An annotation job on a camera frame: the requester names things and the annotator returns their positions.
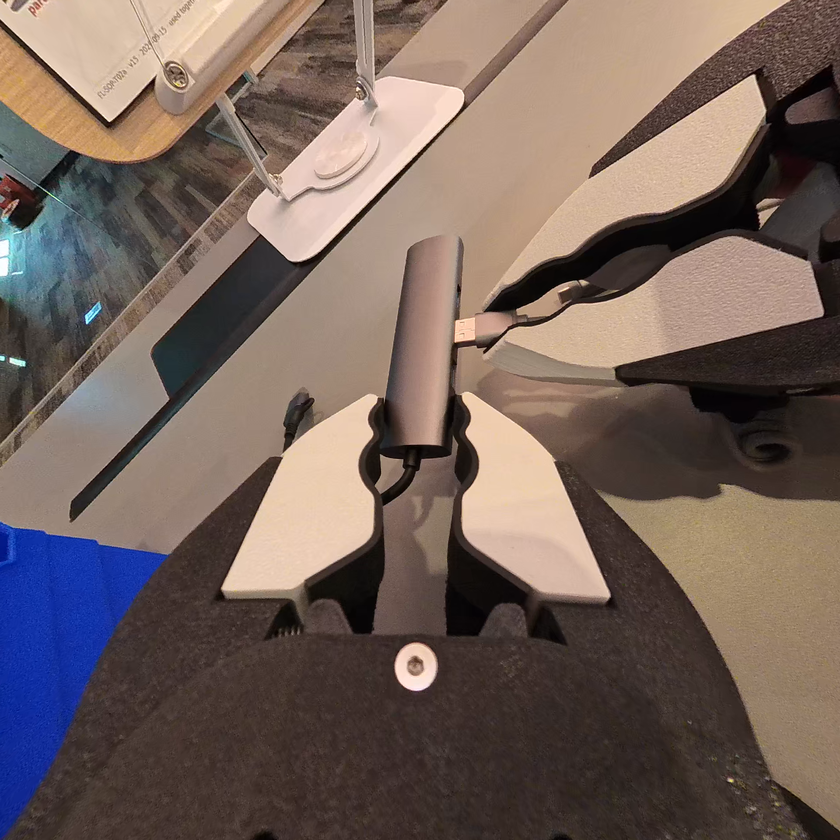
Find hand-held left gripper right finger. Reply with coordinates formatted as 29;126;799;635
447;391;614;626

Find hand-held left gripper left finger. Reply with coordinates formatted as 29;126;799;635
220;392;386;626

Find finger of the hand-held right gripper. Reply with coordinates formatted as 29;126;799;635
481;231;826;388
483;72;773;314

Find silver usb cable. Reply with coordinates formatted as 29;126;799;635
453;277;806;468

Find grey usb hub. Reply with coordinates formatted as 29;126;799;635
379;234;467;462

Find blue plastic bin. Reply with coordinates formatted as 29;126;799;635
0;520;169;836

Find printed instruction sheet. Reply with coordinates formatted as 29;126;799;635
0;0;278;127

